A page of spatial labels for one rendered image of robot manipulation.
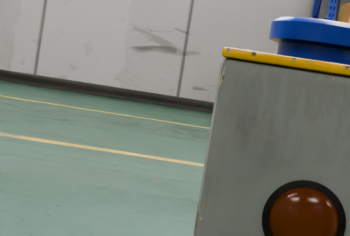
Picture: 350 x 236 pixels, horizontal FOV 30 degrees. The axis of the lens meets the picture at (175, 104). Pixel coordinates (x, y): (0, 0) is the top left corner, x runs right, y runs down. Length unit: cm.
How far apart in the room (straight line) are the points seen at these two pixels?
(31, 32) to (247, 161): 534
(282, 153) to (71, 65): 527
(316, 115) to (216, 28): 522
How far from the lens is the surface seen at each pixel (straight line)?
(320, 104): 22
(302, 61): 22
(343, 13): 507
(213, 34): 542
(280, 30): 24
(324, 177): 22
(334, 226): 22
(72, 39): 548
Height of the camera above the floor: 30
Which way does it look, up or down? 3 degrees down
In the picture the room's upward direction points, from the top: 9 degrees clockwise
